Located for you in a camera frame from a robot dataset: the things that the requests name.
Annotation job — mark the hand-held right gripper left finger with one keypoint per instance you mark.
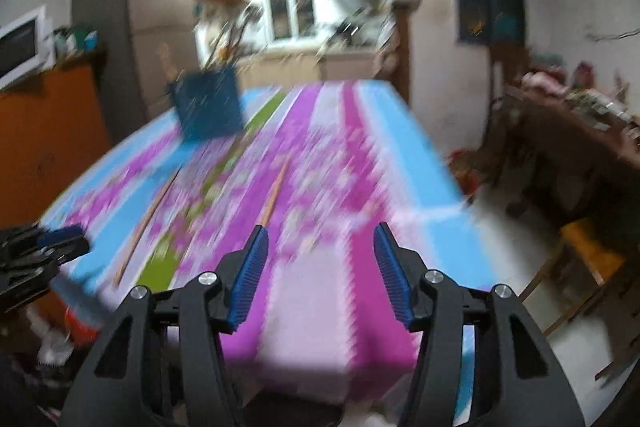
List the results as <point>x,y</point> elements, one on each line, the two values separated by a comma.
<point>247,287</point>

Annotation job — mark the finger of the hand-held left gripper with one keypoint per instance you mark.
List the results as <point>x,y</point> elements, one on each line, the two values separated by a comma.
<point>30,279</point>
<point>60,238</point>

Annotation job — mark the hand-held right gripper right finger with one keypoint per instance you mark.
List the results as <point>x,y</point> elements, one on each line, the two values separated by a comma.
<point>395,282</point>

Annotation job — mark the blue perforated utensil holder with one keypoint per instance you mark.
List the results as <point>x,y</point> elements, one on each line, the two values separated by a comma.
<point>210,107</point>

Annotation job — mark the orange wooden cabinet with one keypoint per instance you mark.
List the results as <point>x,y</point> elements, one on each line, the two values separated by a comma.
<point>50,132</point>

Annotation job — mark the floral purple blue tablecloth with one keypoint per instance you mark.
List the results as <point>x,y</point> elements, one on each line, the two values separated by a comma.
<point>320,147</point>

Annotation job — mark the white microwave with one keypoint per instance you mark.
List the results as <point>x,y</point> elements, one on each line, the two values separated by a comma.
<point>20,47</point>

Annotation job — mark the wooden stool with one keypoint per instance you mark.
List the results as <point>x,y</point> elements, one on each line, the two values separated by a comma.
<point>590,252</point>

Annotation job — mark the teal jar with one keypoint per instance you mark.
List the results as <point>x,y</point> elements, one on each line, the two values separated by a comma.
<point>90,41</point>

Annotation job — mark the wooden dining table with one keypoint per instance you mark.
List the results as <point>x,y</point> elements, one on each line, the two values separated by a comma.
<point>560,142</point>

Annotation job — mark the beige kitchen base cabinets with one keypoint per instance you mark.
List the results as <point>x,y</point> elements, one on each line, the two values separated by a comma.
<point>345,64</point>

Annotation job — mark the grey refrigerator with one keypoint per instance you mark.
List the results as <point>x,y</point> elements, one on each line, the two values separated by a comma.
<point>150,7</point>

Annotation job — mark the pink cloth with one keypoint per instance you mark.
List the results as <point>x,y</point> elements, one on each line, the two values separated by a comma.
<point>542,82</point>

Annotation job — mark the kitchen window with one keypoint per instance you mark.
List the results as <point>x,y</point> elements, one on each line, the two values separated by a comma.
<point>292,2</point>

